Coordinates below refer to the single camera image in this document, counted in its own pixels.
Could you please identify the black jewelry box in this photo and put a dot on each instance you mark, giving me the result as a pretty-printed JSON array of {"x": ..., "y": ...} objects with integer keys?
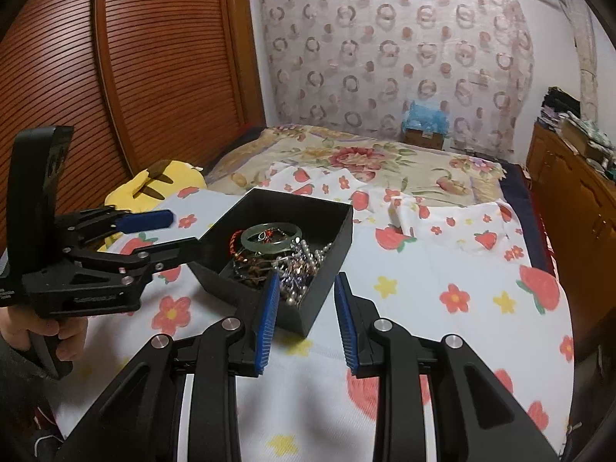
[{"x": 233, "y": 274}]

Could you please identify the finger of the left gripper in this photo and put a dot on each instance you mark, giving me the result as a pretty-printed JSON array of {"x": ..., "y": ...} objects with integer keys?
[
  {"x": 164, "y": 256},
  {"x": 131, "y": 223}
]

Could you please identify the blue bag on box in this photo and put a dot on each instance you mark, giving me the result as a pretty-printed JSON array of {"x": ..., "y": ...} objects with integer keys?
[{"x": 425, "y": 127}]

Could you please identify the green jade bangle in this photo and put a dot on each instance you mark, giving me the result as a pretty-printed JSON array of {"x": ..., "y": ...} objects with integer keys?
[{"x": 271, "y": 237}]

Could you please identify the circle pattern curtain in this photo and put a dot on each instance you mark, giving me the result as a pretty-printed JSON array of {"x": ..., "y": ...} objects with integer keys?
[{"x": 357, "y": 65}]

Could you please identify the wooden side cabinet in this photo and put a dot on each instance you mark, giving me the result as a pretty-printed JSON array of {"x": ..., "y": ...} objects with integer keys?
[{"x": 577, "y": 206}]

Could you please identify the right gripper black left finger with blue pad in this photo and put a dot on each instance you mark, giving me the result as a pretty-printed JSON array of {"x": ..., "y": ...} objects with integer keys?
[{"x": 137, "y": 417}]

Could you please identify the brown louvered wardrobe door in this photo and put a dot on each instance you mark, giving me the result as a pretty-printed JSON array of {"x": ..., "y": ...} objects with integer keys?
[{"x": 139, "y": 81}]

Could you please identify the person's left hand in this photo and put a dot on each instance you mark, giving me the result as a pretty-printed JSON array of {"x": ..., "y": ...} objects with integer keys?
[{"x": 19, "y": 322}]

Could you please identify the yellow plush toy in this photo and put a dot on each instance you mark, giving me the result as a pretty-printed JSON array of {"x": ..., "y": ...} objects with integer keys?
[{"x": 150, "y": 187}]

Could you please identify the floral bed quilt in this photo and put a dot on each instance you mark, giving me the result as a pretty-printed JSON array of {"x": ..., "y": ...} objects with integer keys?
[{"x": 436, "y": 177}]

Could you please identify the clutter pile on cabinet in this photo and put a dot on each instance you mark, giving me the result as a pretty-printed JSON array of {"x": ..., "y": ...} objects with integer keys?
[{"x": 561, "y": 114}]

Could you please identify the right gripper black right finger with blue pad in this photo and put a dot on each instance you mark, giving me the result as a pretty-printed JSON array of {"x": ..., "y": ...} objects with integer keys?
[{"x": 475, "y": 417}]

